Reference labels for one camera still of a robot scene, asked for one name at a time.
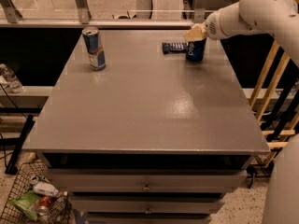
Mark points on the red bull can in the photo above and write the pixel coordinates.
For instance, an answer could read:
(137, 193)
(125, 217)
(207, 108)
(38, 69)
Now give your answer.
(94, 46)

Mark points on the green snack bag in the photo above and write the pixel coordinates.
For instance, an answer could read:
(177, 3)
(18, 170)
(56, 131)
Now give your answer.
(27, 203)

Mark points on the silver can in basket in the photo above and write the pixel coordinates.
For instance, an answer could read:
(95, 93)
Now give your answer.
(34, 179)

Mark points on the blue pepsi can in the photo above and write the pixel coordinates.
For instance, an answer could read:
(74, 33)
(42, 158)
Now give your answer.
(195, 50)

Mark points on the wire mesh basket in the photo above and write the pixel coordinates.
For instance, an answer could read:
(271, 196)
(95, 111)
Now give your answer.
(11, 215)

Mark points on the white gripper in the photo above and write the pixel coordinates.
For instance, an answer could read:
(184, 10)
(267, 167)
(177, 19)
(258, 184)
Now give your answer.
(213, 29)

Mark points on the grey drawer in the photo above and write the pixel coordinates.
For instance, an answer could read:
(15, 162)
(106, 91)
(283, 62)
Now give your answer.
(146, 205)
(143, 219)
(102, 181)

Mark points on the bottom grey drawer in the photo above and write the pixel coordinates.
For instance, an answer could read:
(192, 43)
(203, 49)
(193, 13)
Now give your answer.
(143, 219)

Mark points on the red soda can in basket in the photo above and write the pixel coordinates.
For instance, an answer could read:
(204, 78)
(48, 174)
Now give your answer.
(45, 203)

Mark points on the middle grey drawer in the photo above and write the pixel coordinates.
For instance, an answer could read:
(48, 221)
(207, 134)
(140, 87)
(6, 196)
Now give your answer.
(146, 205)

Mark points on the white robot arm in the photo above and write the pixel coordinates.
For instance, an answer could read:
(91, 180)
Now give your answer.
(280, 19)

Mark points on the clear plastic water bottle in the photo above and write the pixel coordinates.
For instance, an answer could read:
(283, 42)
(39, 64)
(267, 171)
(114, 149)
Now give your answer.
(9, 76)

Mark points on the top grey drawer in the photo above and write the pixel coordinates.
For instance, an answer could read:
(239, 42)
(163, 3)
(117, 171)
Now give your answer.
(102, 181)

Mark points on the blue rxbar blueberry bar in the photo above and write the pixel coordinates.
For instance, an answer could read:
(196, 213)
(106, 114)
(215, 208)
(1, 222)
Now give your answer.
(174, 47)

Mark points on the white plastic bottle in basket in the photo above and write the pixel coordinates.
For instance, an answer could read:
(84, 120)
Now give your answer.
(45, 188)

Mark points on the black metal leg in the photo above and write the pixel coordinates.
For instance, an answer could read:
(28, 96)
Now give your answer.
(11, 166)

